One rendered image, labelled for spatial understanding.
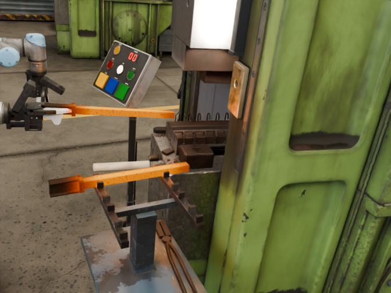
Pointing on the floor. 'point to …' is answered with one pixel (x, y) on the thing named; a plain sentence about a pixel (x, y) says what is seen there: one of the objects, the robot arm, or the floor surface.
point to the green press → (112, 26)
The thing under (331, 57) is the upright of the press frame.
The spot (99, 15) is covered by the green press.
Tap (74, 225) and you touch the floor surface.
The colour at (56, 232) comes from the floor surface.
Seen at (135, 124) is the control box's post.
